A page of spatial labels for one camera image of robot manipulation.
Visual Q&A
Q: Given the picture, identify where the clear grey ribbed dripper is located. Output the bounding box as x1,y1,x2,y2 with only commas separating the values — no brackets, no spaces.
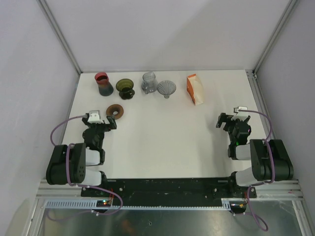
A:
157,80,177,99

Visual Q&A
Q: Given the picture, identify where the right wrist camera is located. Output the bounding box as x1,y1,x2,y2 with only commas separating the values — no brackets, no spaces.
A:
231,106,249,121

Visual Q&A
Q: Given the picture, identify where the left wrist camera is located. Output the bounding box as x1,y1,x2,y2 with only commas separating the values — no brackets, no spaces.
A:
88,110,103,123

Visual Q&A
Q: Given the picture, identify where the grey cable duct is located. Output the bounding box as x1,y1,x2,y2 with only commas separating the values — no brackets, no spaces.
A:
45,199,231,210

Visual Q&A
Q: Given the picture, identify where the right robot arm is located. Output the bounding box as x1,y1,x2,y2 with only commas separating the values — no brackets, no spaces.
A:
216,110,294,197

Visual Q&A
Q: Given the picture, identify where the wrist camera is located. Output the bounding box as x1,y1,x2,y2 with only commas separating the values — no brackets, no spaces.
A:
88,110,103,123
231,106,249,121

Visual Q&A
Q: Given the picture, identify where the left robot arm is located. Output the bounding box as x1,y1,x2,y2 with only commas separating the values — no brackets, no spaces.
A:
46,113,117,197

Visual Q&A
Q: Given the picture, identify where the red-rimmed dark carafe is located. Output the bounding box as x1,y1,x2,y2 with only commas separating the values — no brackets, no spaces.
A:
94,72,114,96

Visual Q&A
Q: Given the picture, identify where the brown wooden ring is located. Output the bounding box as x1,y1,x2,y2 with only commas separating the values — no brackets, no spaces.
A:
105,104,125,120

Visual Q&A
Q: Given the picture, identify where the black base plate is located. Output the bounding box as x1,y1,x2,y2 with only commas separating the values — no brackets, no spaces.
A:
81,177,258,207

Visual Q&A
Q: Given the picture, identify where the olive green dripper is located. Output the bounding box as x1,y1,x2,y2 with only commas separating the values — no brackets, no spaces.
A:
116,78,135,100

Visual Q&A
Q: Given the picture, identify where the clear grey glass carafe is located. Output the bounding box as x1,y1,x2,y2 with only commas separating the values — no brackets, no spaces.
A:
141,72,158,94

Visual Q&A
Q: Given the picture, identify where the orange coffee filter box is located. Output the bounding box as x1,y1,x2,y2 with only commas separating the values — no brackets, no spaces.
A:
187,74,204,105

